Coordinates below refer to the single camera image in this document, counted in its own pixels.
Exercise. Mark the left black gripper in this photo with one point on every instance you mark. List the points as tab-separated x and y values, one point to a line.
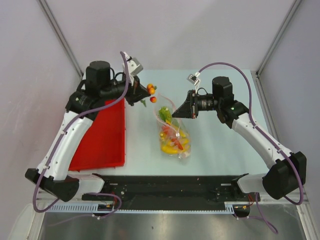
136	92

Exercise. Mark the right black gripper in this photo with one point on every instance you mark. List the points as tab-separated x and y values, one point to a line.
188	110

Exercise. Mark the red strawberries with leaves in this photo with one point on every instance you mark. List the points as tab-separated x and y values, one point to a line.
152	90

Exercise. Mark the green cucumber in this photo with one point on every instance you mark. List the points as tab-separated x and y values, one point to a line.
165	114

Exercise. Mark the orange carrot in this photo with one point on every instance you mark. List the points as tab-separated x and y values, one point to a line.
169	134

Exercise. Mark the clear zip top bag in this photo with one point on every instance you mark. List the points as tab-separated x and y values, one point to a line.
165	101

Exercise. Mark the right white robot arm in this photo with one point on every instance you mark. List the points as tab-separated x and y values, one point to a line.
286	169

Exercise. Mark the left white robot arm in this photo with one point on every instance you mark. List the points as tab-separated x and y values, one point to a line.
83	106

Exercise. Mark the red plastic tray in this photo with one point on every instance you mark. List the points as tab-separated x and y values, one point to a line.
103	145

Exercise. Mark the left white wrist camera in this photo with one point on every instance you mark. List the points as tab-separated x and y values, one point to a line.
133	65

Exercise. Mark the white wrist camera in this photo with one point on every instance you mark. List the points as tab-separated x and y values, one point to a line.
133	65
195	80

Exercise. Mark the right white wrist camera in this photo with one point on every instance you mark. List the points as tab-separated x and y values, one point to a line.
195	80

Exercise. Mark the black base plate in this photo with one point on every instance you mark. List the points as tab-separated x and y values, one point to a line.
172	193

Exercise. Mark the white slotted cable duct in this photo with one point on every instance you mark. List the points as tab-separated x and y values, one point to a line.
97	208

